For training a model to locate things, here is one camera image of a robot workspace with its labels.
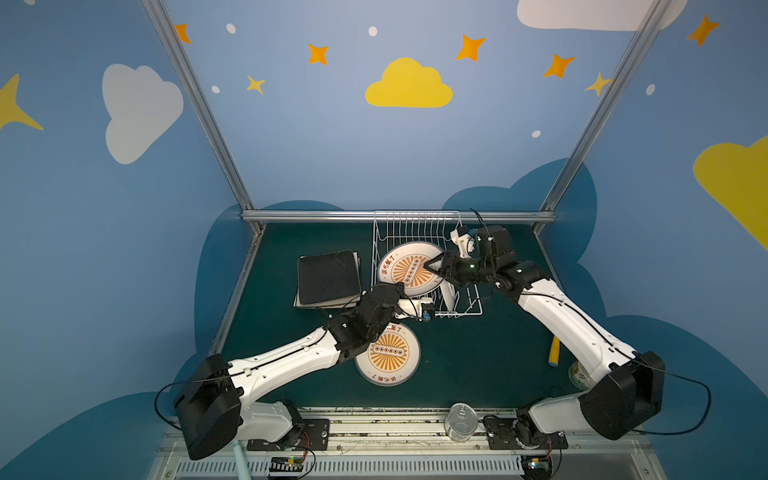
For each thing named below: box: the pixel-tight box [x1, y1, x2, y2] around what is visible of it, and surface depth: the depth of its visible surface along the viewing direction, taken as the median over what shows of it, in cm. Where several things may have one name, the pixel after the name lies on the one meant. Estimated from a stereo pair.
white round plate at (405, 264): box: [378, 242, 444, 297], surface depth 83 cm
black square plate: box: [297, 250, 361, 304], surface depth 106 cm
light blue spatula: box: [233, 440, 252, 480], surface depth 70 cm
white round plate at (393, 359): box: [355, 322, 421, 387], surface depth 88 cm
